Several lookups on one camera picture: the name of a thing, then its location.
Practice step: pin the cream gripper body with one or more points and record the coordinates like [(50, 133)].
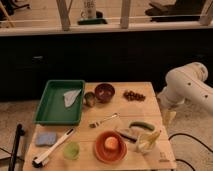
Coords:
[(167, 117)]

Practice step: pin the silver fork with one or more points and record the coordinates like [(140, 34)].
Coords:
[(98, 123)]

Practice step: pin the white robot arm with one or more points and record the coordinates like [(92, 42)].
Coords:
[(185, 83)]

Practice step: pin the white cloth in tray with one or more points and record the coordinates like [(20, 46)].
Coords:
[(70, 97)]

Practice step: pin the green plastic tray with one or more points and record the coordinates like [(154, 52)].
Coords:
[(51, 109)]

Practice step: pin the green cucumber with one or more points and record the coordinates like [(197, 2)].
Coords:
[(142, 125)]

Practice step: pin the dark chocolate bar wrapper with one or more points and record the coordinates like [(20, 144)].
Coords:
[(128, 134)]

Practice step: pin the orange fruit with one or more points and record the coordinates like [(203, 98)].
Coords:
[(111, 143)]

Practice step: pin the dark red bowl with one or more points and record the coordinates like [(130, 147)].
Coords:
[(104, 92)]

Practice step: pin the orange plate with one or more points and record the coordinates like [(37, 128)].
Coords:
[(109, 156)]

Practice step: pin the small metal cup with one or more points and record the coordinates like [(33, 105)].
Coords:
[(90, 99)]

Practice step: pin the white black dish brush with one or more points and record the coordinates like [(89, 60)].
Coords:
[(39, 161)]

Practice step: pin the green base on shelf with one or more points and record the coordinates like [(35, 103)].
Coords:
[(92, 21)]

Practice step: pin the blue sponge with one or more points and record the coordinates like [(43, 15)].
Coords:
[(46, 139)]

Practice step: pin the white bottle on shelf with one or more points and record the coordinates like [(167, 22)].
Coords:
[(89, 9)]

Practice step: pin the black stand pole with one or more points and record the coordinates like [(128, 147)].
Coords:
[(18, 134)]

